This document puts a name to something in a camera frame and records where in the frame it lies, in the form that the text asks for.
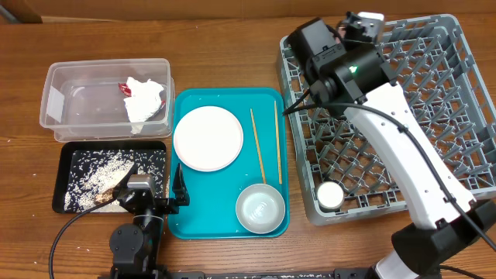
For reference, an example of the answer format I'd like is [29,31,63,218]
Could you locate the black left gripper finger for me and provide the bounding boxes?
[112,164,136,198]
[172,163,190,206]

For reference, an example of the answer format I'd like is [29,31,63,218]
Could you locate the white rice pile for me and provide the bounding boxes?
[62,150,166,213]

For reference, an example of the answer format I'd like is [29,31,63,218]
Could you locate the large white plate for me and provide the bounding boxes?
[173,106,243,172]

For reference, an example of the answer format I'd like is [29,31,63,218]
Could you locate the grey ceramic bowl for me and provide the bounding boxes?
[236,184,286,235]

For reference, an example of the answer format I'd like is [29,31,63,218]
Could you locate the wooden chopstick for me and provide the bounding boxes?
[250,108,267,184]
[274,101,283,184]

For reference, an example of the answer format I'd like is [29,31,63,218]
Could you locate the white paper cup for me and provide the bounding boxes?
[316,181,345,211]

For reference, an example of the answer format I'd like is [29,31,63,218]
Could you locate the brown food scrap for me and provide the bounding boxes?
[94,188,113,205]

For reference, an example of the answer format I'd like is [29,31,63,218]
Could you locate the red foil snack wrapper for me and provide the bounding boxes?
[118,83,167,109]

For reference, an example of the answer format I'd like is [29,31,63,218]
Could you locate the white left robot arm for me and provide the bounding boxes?
[48,165,190,279]

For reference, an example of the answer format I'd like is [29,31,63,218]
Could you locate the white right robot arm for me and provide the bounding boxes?
[288,12,495,278]

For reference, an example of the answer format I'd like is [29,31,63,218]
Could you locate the black rectangular waste tray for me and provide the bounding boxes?
[52,141,167,213]

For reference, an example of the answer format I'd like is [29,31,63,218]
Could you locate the clear plastic waste bin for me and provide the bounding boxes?
[40,58,175,142]

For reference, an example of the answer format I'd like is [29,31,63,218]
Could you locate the grey plastic dishwasher rack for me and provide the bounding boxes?
[278,14,495,226]

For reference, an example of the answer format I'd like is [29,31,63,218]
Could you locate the teal plastic serving tray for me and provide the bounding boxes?
[168,88,289,239]

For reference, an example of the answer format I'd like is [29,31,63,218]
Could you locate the black rail at table edge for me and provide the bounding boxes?
[164,267,370,279]

